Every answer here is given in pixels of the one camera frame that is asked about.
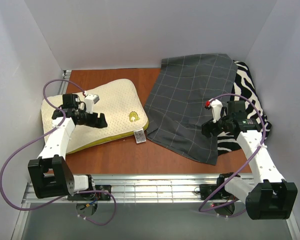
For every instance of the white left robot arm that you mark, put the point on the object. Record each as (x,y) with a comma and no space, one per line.
(49,173)

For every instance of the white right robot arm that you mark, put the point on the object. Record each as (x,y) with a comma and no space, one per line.
(271,197)

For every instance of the cream yellow-edged pillow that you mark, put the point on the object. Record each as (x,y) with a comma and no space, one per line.
(124,114)

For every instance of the grey checked pillowcase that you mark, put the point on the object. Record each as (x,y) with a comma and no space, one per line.
(175,106)

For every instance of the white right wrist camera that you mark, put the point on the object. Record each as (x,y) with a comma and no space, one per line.
(216,107)

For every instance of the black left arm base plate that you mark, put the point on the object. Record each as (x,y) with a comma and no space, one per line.
(90,197)

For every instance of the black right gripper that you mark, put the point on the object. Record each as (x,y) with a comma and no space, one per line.
(208,128)

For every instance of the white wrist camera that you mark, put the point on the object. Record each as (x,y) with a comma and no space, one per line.
(216,107)
(90,100)

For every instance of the aluminium rail frame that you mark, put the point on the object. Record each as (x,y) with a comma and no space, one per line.
(157,194)

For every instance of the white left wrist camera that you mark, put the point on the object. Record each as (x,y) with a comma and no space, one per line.
(90,100)

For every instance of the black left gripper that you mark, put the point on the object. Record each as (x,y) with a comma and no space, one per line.
(98,120)

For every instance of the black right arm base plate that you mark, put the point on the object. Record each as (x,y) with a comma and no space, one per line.
(206,189)

